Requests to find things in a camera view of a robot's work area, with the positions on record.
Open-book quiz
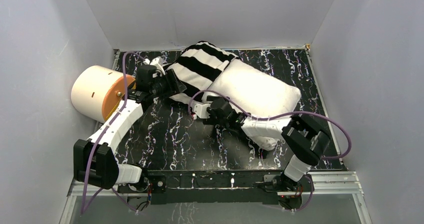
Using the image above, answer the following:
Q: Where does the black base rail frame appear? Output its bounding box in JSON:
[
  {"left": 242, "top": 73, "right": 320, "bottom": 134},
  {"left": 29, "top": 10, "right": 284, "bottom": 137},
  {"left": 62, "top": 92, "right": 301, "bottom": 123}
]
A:
[{"left": 118, "top": 170, "right": 315, "bottom": 209}]

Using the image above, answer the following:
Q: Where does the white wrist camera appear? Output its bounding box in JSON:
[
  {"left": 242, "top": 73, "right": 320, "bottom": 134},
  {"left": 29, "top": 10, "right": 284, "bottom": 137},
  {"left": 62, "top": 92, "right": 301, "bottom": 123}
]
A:
[
  {"left": 192, "top": 103, "right": 210, "bottom": 119},
  {"left": 149, "top": 57, "right": 165, "bottom": 73}
]

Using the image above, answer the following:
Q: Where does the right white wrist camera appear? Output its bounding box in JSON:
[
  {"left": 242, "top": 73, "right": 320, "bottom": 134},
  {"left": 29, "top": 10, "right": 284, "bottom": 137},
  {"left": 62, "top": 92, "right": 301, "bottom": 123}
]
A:
[{"left": 192, "top": 103, "right": 210, "bottom": 119}]

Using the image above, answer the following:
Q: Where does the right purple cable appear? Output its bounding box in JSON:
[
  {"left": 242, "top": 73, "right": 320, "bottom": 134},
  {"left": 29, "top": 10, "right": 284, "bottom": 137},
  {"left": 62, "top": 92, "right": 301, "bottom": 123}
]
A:
[{"left": 188, "top": 90, "right": 352, "bottom": 160}]

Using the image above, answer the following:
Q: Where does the purple cable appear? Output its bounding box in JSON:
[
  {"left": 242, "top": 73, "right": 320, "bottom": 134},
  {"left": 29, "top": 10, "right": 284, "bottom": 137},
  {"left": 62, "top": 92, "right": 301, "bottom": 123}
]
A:
[
  {"left": 188, "top": 90, "right": 352, "bottom": 160},
  {"left": 79, "top": 51, "right": 143, "bottom": 215}
]

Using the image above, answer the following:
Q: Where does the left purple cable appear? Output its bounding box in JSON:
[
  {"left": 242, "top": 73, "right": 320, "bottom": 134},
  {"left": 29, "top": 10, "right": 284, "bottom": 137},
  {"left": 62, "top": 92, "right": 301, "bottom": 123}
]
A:
[{"left": 79, "top": 51, "right": 143, "bottom": 215}]

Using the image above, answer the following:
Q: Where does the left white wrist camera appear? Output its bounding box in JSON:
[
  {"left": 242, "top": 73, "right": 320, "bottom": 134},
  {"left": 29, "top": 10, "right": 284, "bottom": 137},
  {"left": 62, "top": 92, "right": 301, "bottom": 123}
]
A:
[{"left": 149, "top": 57, "right": 165, "bottom": 73}]

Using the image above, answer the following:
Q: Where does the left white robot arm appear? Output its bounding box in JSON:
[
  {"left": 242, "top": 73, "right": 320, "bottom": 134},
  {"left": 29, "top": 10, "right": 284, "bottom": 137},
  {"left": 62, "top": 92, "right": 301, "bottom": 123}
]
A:
[{"left": 71, "top": 64, "right": 186, "bottom": 192}]

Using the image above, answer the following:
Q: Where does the white pillow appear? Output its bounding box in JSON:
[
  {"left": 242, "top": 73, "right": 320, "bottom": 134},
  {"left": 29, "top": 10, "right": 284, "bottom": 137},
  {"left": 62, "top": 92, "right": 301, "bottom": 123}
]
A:
[{"left": 202, "top": 58, "right": 302, "bottom": 152}]

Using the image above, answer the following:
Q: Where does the black white striped pillowcase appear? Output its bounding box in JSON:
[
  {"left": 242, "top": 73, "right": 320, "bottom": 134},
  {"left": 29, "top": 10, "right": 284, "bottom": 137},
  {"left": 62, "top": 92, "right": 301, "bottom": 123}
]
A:
[{"left": 163, "top": 41, "right": 239, "bottom": 104}]

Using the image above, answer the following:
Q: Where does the white orange cylinder roll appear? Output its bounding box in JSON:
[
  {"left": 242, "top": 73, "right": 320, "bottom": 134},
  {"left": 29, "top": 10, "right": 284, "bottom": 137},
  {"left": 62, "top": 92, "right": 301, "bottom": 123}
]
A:
[{"left": 71, "top": 65, "right": 126, "bottom": 123}]

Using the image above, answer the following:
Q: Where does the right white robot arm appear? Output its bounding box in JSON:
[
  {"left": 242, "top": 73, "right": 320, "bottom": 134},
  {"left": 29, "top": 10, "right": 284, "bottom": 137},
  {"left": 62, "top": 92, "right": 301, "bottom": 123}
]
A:
[{"left": 192, "top": 97, "right": 332, "bottom": 191}]

